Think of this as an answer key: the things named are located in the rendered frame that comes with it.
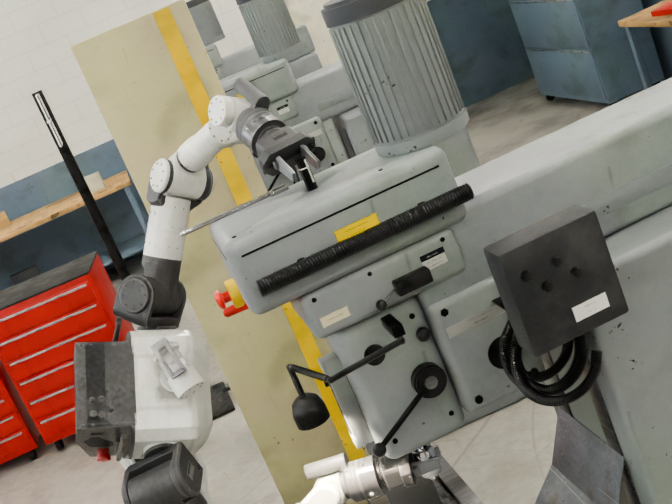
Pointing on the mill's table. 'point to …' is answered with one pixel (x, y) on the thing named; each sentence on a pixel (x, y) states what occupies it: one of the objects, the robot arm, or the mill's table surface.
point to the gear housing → (377, 284)
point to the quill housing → (396, 379)
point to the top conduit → (364, 239)
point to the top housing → (332, 221)
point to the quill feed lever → (430, 375)
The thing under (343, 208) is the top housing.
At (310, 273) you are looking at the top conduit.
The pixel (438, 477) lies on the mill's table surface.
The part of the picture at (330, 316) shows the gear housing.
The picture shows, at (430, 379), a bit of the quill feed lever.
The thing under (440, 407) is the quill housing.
